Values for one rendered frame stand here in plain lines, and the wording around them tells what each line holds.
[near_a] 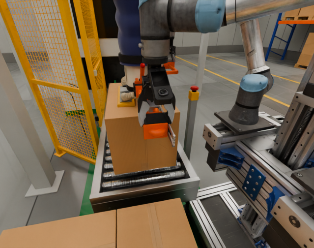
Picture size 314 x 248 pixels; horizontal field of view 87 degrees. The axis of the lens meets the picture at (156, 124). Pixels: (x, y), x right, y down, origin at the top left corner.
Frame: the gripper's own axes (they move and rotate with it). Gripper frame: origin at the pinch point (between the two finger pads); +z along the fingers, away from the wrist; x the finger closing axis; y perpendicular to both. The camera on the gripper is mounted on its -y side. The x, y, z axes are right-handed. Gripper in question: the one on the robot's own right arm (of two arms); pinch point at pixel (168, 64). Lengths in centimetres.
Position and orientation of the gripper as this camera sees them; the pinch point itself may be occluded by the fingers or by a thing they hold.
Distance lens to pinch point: 142.1
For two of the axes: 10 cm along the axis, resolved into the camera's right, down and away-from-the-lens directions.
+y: 1.8, 5.0, -8.4
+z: 0.0, 8.6, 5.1
